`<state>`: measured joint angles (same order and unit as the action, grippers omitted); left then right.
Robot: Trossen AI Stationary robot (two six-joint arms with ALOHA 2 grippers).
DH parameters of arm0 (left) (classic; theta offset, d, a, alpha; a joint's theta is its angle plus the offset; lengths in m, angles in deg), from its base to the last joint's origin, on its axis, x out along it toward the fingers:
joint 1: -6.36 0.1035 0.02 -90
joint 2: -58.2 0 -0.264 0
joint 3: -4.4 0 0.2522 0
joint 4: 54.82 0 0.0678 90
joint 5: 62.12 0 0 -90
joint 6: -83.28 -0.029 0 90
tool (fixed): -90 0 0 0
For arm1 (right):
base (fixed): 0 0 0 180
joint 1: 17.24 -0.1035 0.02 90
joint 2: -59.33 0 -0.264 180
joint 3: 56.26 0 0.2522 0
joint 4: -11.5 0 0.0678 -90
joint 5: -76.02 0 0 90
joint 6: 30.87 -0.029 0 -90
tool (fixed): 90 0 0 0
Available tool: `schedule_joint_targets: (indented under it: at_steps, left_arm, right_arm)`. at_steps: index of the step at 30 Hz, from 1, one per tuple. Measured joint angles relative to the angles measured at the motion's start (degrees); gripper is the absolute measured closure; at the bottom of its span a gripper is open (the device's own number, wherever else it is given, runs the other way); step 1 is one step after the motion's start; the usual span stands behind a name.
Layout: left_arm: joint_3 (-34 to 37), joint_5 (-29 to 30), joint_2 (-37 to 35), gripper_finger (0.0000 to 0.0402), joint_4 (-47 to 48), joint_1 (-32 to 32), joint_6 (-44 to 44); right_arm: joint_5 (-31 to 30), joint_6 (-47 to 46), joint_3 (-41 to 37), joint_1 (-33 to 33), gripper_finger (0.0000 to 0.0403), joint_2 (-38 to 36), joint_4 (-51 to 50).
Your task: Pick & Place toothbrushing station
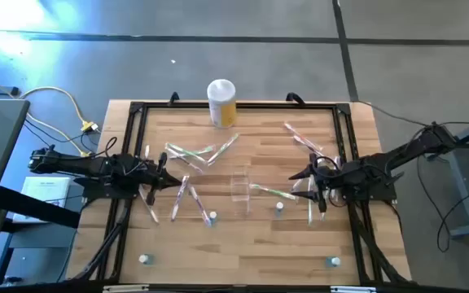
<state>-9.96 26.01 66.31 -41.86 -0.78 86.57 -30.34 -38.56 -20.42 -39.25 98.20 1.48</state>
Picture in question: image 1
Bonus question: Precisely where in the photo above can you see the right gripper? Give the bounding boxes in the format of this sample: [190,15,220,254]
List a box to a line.
[289,153,372,214]

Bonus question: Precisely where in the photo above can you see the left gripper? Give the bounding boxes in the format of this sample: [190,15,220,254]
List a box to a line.
[114,152,182,206]

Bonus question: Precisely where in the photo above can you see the green toothbrush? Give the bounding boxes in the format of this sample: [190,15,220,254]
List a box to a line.
[164,142,217,160]
[206,133,240,167]
[306,174,316,227]
[249,182,300,203]

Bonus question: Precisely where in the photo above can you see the clear acrylic holder cup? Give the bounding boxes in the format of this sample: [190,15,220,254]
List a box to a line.
[230,165,253,217]

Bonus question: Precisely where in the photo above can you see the white yellow wipes canister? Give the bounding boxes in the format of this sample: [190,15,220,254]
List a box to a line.
[206,78,238,129]

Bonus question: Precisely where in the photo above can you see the white booklet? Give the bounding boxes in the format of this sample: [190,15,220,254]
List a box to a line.
[12,175,73,224]

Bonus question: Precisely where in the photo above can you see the black crossbar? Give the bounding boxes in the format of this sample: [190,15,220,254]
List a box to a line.
[0,185,81,230]

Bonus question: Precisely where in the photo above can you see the grey metal cart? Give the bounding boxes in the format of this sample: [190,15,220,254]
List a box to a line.
[423,112,469,240]

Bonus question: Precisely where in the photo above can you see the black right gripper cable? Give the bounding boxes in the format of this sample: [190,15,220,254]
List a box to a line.
[313,155,341,180]

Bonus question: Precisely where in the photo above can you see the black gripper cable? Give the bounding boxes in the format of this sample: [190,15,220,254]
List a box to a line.
[313,155,341,180]
[80,136,118,159]

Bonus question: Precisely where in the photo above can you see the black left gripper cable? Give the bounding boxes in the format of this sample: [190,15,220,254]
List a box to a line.
[80,136,118,159]

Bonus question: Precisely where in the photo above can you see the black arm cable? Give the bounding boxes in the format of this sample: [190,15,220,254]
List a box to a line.
[358,99,439,132]

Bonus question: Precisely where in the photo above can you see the silver aluminium bracket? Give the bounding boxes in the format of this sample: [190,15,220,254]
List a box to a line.
[330,286,379,293]
[102,284,151,293]

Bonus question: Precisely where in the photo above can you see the yellow cable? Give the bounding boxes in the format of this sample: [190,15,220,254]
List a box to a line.
[0,67,100,159]

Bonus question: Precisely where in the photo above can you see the black floor cable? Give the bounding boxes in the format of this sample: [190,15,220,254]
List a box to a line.
[415,121,469,254]

